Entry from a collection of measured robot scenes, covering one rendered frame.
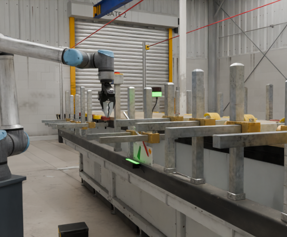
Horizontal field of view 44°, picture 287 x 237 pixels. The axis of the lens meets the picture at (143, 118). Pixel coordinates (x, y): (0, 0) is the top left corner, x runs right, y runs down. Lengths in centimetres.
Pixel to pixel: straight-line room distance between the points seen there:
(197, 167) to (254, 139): 59
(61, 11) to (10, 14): 132
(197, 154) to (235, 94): 34
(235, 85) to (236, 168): 28
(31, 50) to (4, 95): 39
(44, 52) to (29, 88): 761
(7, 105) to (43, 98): 740
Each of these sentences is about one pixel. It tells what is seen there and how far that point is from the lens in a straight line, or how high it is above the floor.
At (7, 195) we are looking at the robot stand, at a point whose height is 52.
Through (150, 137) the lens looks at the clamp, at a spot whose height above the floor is 85.
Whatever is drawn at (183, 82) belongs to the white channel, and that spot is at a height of 122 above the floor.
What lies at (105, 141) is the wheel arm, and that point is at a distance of 176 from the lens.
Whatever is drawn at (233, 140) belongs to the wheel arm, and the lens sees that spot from 86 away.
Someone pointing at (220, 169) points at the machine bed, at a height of 72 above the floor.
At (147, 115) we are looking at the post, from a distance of 187.
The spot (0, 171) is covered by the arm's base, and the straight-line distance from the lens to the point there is 214.
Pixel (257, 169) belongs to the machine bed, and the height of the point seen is 77.
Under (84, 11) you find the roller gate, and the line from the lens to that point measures 995.
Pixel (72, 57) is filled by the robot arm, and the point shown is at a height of 127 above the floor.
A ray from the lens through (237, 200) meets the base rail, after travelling 127.
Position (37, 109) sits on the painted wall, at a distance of 963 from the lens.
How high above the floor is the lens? 105
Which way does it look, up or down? 3 degrees down
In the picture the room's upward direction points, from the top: straight up
